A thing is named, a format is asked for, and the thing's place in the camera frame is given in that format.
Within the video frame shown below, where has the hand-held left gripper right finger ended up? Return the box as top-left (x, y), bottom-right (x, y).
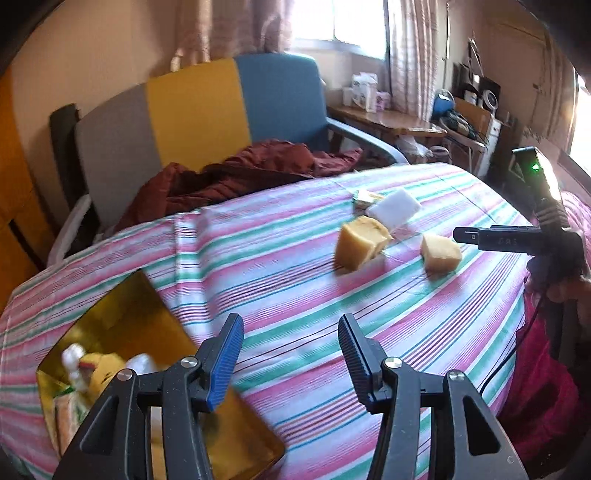
top-left (338, 314), bottom-right (529, 480)

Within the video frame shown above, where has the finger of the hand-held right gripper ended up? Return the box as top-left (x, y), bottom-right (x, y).
top-left (453, 225), bottom-right (546, 252)

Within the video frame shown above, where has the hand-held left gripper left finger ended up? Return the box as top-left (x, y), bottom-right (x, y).
top-left (53, 314), bottom-right (245, 480)

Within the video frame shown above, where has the small yellow soap block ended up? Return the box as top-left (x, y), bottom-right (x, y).
top-left (420, 233), bottom-right (463, 274)

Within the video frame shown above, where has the gold cardboard box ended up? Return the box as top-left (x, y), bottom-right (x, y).
top-left (36, 270), bottom-right (286, 480)

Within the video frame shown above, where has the large yellow soap block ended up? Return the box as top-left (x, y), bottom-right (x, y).
top-left (335, 216), bottom-right (394, 272)

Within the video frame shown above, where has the yellow plush toy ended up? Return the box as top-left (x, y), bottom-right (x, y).
top-left (78, 353), bottom-right (127, 402)

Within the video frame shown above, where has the person's right hand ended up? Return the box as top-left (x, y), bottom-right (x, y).
top-left (531, 272), bottom-right (591, 305)

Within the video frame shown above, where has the striped tablecloth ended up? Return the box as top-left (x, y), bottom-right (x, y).
top-left (0, 161), bottom-right (543, 480)

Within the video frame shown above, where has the white sponge block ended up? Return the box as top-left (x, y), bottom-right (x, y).
top-left (366, 187), bottom-right (422, 230)

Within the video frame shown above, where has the clear plastic bag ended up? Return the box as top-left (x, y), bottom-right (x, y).
top-left (397, 134), bottom-right (435, 164)

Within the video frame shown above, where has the blue round object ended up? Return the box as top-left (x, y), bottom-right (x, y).
top-left (431, 90), bottom-right (457, 120)

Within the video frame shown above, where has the black radio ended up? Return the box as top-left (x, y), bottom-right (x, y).
top-left (462, 76), bottom-right (502, 109)

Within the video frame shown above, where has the wooden side table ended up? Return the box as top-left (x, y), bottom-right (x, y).
top-left (328, 104), bottom-right (446, 158)

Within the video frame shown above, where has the white carton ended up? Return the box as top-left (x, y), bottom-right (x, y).
top-left (351, 73), bottom-right (380, 112)

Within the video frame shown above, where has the maroon cloth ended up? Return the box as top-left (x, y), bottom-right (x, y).
top-left (115, 141), bottom-right (363, 232)

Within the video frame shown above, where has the patterned pink curtain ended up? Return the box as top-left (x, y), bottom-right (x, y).
top-left (171, 0), bottom-right (296, 72)
top-left (388, 0), bottom-right (451, 121)

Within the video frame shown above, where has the grey yellow blue chair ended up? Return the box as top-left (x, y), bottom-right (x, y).
top-left (48, 52), bottom-right (409, 241)

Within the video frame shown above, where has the orange wooden wardrobe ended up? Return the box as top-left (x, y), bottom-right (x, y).
top-left (0, 69), bottom-right (56, 315)

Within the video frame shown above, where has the black rolled mat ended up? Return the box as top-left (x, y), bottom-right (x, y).
top-left (48, 104), bottom-right (100, 227)

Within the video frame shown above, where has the black cable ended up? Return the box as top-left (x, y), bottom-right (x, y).
top-left (480, 295), bottom-right (550, 398)

